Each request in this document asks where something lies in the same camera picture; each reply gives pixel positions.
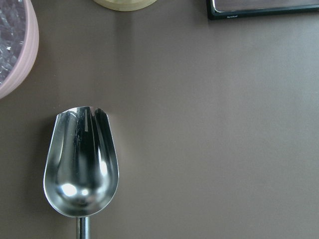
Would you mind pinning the steel ice scoop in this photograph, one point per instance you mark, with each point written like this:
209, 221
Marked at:
81, 174

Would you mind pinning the black digital scale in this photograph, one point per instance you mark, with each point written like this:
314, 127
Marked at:
227, 9

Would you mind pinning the round wooden stand base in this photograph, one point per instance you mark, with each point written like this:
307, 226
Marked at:
125, 5

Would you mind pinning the pink bowl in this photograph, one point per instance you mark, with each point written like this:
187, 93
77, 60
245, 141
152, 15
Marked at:
27, 55

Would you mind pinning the clear ice cubes pile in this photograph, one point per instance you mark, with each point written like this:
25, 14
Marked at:
12, 32

